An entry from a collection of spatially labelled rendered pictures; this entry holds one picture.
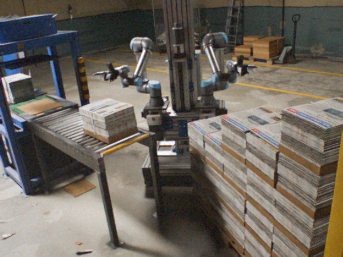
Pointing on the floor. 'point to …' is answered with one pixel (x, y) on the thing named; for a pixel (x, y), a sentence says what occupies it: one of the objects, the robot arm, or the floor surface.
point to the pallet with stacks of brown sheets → (260, 49)
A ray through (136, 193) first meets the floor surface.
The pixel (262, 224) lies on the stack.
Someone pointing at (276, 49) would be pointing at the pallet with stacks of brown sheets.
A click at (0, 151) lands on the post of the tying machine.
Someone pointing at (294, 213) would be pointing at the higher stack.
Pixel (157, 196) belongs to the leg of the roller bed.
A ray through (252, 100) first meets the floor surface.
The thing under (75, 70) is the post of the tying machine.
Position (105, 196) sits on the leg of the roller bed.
